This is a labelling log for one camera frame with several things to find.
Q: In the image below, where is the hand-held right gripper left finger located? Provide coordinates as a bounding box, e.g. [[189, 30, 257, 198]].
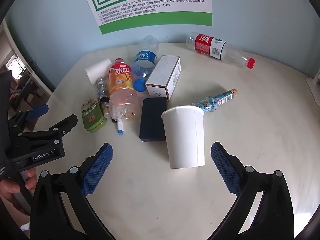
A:
[[29, 142, 115, 240]]

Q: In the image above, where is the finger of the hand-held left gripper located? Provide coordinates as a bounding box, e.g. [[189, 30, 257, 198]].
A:
[[9, 104, 49, 130], [17, 114, 78, 145]]

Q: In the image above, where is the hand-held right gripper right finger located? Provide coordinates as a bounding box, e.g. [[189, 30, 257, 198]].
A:
[[211, 142, 295, 240]]

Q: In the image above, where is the tall white paper cup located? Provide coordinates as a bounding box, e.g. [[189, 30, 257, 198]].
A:
[[161, 105, 205, 169]]

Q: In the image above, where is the person's left hand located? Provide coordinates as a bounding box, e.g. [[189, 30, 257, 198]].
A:
[[0, 168, 37, 215]]

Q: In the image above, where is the green metal tin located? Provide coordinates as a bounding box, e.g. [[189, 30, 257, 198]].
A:
[[81, 97, 107, 133]]

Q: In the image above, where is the bright window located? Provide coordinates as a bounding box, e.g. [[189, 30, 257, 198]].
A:
[[6, 52, 26, 80]]

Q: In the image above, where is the small clear glass bottle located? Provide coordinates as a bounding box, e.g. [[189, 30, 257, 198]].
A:
[[96, 76, 112, 118]]

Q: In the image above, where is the small blue label bottle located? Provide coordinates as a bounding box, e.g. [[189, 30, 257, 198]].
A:
[[192, 88, 238, 113]]

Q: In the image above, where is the small white paper cup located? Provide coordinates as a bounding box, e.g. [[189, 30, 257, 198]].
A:
[[84, 58, 112, 85]]

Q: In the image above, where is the dark blue flat box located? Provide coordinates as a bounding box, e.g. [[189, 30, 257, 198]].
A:
[[139, 97, 167, 142]]

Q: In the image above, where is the orange drink plastic bottle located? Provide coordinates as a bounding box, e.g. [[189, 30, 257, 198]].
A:
[[108, 58, 142, 123]]

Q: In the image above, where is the blue label plastic bottle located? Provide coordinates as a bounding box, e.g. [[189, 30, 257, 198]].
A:
[[131, 35, 160, 92]]

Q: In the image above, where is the white cardboard box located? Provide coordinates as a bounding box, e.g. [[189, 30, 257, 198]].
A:
[[145, 55, 181, 102]]

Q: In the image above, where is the white plastic object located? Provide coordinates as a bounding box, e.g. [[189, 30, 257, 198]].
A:
[[306, 76, 320, 100]]

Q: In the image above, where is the red label plastic bottle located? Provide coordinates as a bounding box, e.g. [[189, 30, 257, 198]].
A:
[[186, 32, 256, 70]]

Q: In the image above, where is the white door frame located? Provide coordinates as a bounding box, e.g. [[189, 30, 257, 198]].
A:
[[0, 19, 57, 100]]

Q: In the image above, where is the green striped wall poster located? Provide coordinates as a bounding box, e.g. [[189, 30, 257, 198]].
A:
[[79, 0, 213, 35]]

